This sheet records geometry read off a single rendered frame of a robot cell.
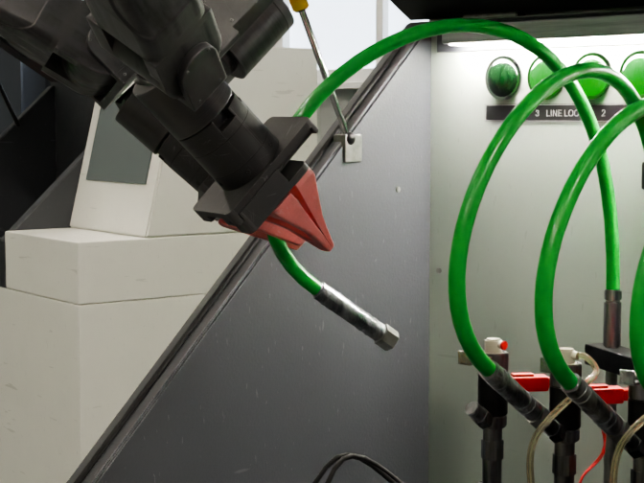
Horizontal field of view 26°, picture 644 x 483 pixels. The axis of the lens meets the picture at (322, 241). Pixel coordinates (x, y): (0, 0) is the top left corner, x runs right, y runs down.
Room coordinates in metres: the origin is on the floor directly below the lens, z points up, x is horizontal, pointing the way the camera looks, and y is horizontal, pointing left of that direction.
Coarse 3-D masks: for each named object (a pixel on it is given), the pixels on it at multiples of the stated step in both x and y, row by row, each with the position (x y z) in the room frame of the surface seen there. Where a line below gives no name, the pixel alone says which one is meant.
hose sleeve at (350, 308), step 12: (324, 288) 1.28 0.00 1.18; (324, 300) 1.28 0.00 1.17; (336, 300) 1.29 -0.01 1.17; (348, 300) 1.30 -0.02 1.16; (336, 312) 1.29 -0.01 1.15; (348, 312) 1.29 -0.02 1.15; (360, 312) 1.30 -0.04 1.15; (360, 324) 1.30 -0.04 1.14; (372, 324) 1.30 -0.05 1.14; (372, 336) 1.31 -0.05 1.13
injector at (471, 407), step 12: (504, 360) 1.26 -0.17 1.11; (480, 384) 1.27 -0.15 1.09; (480, 396) 1.27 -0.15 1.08; (492, 396) 1.26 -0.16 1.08; (468, 408) 1.25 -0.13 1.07; (480, 408) 1.25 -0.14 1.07; (492, 408) 1.26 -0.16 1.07; (504, 408) 1.26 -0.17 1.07; (480, 420) 1.25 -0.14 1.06; (492, 420) 1.26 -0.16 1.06; (504, 420) 1.27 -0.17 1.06; (492, 432) 1.26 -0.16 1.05; (492, 444) 1.26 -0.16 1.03; (492, 456) 1.26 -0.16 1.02; (492, 468) 1.26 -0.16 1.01; (492, 480) 1.26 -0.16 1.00
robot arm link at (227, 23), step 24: (216, 0) 1.04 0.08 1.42; (240, 0) 1.03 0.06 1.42; (264, 0) 1.04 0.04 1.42; (240, 24) 1.03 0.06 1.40; (264, 24) 1.05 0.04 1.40; (288, 24) 1.07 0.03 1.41; (192, 48) 0.96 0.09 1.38; (240, 48) 1.04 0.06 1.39; (264, 48) 1.06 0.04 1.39; (192, 72) 0.97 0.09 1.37; (216, 72) 0.99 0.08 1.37; (240, 72) 1.07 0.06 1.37; (192, 96) 0.99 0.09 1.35
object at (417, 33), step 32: (416, 32) 1.32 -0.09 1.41; (448, 32) 1.34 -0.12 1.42; (480, 32) 1.35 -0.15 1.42; (512, 32) 1.36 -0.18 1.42; (352, 64) 1.30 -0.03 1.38; (320, 96) 1.28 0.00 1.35; (576, 96) 1.39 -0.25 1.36; (608, 160) 1.41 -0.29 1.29; (608, 192) 1.41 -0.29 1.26; (608, 224) 1.41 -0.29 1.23; (288, 256) 1.27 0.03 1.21; (608, 256) 1.41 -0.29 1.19; (608, 288) 1.41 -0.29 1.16
